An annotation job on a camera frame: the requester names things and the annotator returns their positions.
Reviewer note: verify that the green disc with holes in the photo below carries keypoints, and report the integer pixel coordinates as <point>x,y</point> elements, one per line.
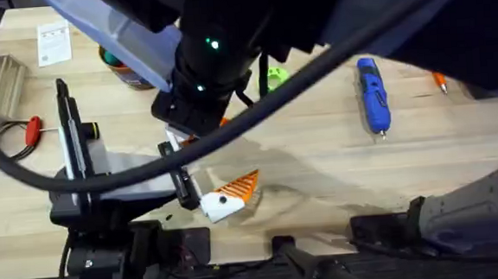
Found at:
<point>280,74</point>

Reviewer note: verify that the white paper sheet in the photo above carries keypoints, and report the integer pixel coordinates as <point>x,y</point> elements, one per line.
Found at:
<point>54,43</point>

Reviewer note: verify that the pale wooden box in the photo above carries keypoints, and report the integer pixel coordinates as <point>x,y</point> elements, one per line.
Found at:
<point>1,85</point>

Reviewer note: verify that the blue electric screwdriver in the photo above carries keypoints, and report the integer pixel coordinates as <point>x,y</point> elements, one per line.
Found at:
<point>374,97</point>

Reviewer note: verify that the orange ribbed wedge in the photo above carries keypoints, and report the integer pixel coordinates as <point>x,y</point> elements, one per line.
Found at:
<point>189,140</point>

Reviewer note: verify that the brown tub with toys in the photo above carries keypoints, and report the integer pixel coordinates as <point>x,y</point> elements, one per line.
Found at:
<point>128,73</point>

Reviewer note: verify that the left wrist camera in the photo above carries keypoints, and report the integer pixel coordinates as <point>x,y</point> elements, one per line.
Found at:
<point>90,131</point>

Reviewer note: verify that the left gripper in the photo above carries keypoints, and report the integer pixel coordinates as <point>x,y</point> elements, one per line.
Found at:
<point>139,194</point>

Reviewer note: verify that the small black screw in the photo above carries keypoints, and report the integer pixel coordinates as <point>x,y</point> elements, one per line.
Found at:
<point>168,216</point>

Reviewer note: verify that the small orange pointed object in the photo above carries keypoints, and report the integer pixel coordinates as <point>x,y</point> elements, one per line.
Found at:
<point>439,79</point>

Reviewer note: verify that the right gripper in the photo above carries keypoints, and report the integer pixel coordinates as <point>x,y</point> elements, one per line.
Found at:
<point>210,72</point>

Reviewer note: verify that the black camera mast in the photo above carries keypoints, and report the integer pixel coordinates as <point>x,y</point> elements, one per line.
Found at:
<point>308,261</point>

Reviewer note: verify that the left wrist upright plate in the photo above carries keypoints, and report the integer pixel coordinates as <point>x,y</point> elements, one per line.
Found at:
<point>70,137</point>

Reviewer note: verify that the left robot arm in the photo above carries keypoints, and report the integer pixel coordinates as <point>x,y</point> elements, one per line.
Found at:
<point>96,265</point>

